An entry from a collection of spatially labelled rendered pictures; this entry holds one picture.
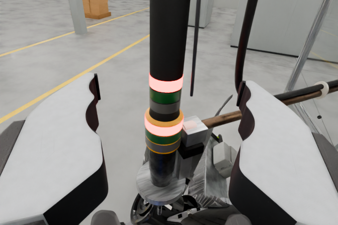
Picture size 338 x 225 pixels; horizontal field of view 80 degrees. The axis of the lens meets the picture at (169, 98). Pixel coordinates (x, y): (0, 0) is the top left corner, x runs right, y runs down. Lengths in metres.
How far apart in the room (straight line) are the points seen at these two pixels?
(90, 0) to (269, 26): 5.93
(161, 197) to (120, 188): 1.78
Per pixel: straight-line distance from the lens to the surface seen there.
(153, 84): 0.20
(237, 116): 0.30
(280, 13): 5.66
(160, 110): 0.21
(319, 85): 0.43
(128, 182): 2.09
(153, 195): 0.30
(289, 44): 5.84
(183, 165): 0.29
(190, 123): 0.26
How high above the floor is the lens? 1.71
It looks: 33 degrees down
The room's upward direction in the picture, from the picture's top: 4 degrees clockwise
